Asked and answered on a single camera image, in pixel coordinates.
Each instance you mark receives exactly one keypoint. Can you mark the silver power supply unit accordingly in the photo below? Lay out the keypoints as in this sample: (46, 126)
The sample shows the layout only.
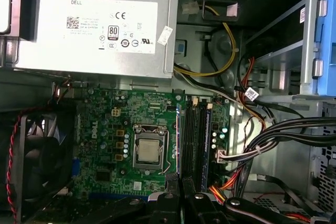
(92, 58)

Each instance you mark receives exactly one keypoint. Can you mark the black case fan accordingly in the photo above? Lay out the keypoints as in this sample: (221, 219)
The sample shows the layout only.
(44, 150)

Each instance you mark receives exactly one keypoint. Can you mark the black RAM slot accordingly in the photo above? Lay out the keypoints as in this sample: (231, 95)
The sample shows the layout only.
(200, 142)
(189, 142)

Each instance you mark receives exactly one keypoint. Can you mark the metal socket cover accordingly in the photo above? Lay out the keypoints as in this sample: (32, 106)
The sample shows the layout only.
(147, 166)

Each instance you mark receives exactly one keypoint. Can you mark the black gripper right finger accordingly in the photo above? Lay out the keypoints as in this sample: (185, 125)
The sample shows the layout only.
(194, 208)

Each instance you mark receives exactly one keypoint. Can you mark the silver CPU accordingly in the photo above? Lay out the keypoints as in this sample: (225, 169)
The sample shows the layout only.
(148, 150)

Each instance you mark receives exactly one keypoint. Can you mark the blue expansion slot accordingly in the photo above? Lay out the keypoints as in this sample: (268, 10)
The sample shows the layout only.
(118, 196)

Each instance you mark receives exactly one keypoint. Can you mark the silver drive cage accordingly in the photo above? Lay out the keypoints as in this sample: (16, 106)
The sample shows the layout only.
(311, 37)

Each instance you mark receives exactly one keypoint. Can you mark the blue disk carrier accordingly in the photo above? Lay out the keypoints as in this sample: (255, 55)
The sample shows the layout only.
(328, 51)

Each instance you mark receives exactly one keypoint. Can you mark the black open PC case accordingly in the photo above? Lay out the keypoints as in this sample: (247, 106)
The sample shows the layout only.
(288, 140)

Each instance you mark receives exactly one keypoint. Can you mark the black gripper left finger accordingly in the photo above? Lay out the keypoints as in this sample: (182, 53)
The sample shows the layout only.
(173, 203)

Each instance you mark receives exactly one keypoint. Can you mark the green motherboard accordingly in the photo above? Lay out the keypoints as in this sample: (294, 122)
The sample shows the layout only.
(105, 108)

